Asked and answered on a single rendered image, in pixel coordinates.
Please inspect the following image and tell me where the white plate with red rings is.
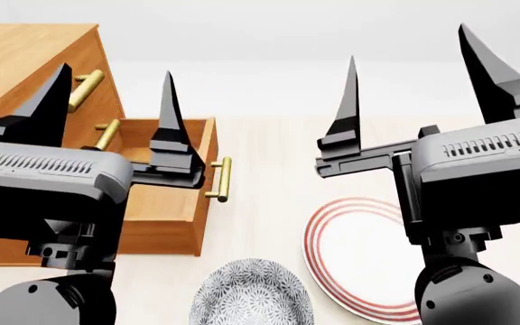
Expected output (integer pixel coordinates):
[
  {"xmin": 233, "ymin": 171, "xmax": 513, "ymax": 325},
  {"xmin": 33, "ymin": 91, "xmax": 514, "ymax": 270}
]
[{"xmin": 302, "ymin": 196, "xmax": 423, "ymax": 323}]

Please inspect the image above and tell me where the wooden cabinet drawer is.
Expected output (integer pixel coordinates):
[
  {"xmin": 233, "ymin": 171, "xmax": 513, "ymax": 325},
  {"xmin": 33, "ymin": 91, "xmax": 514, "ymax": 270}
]
[{"xmin": 116, "ymin": 116, "xmax": 219, "ymax": 257}]

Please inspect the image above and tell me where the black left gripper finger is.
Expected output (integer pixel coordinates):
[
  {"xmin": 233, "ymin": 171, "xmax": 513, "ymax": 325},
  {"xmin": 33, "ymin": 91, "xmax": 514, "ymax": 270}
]
[
  {"xmin": 0, "ymin": 62, "xmax": 74, "ymax": 149},
  {"xmin": 149, "ymin": 70, "xmax": 207, "ymax": 176}
]

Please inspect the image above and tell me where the grey floral patterned bowl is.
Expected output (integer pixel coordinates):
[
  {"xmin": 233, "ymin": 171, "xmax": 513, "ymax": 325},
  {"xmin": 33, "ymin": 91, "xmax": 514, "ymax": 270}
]
[{"xmin": 189, "ymin": 257, "xmax": 316, "ymax": 325}]

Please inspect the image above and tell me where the brass drawer handle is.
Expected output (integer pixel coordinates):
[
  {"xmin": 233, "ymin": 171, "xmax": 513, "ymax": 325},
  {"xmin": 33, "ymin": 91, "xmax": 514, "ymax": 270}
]
[
  {"xmin": 66, "ymin": 69, "xmax": 106, "ymax": 115},
  {"xmin": 203, "ymin": 155, "xmax": 233, "ymax": 204},
  {"xmin": 81, "ymin": 118, "xmax": 122, "ymax": 152}
]

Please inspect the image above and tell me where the wooden cabinet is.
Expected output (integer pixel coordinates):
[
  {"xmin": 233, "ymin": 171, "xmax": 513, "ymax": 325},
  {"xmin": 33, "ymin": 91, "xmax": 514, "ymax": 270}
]
[{"xmin": 0, "ymin": 22, "xmax": 126, "ymax": 267}]

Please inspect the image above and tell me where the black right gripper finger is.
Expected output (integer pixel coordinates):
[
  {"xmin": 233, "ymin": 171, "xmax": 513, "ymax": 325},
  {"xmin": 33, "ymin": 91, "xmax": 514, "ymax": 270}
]
[
  {"xmin": 457, "ymin": 22, "xmax": 520, "ymax": 125},
  {"xmin": 316, "ymin": 55, "xmax": 363, "ymax": 159}
]

